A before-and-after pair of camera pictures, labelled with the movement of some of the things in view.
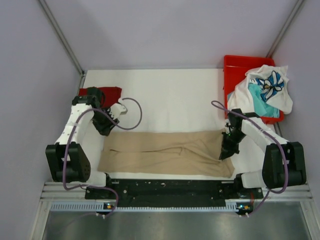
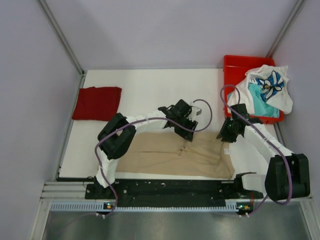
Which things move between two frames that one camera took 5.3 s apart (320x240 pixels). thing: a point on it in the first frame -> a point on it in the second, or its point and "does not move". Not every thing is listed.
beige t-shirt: (190, 153) does not move
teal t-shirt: (262, 108) does not move
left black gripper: (105, 129) -> (185, 134)
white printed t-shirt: (274, 85) does not move
